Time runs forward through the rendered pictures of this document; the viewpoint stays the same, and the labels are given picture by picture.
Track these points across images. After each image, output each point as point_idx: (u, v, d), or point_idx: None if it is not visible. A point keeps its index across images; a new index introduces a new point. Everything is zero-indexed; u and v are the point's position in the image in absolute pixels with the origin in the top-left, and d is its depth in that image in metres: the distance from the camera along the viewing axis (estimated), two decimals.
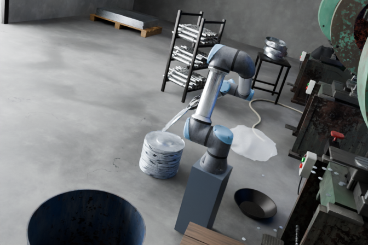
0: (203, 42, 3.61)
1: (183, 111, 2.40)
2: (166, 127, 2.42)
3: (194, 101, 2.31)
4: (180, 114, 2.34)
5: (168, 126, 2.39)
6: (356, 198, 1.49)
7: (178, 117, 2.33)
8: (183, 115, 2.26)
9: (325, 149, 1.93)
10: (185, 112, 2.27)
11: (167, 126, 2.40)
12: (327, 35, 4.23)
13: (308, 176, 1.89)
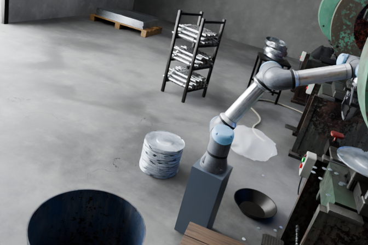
0: (203, 42, 3.61)
1: (361, 164, 1.53)
2: None
3: None
4: (356, 157, 1.59)
5: None
6: (356, 198, 1.49)
7: (357, 156, 1.61)
8: (341, 148, 1.66)
9: (325, 149, 1.93)
10: (338, 149, 1.64)
11: None
12: (327, 35, 4.23)
13: (308, 176, 1.89)
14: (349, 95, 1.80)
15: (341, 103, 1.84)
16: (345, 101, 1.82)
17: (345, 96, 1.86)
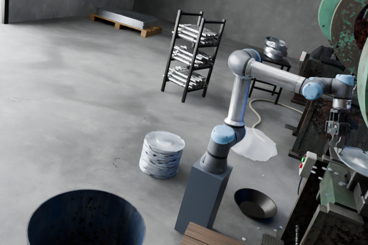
0: (203, 42, 3.61)
1: None
2: (348, 160, 1.55)
3: (333, 138, 1.59)
4: None
5: (355, 164, 1.53)
6: (356, 198, 1.49)
7: None
8: None
9: (325, 149, 1.93)
10: None
11: (352, 162, 1.54)
12: (327, 35, 4.23)
13: (308, 176, 1.89)
14: (349, 124, 1.56)
15: (349, 136, 1.54)
16: (349, 133, 1.55)
17: (341, 129, 1.52)
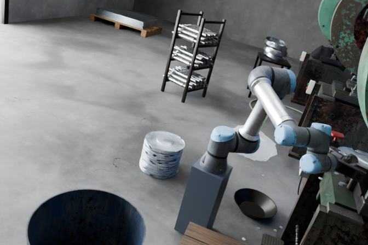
0: (203, 42, 3.61)
1: (356, 155, 1.60)
2: None
3: (348, 156, 1.46)
4: (366, 156, 1.62)
5: None
6: (356, 198, 1.49)
7: None
8: None
9: None
10: (365, 153, 1.69)
11: None
12: (327, 35, 4.23)
13: (308, 176, 1.89)
14: None
15: None
16: None
17: None
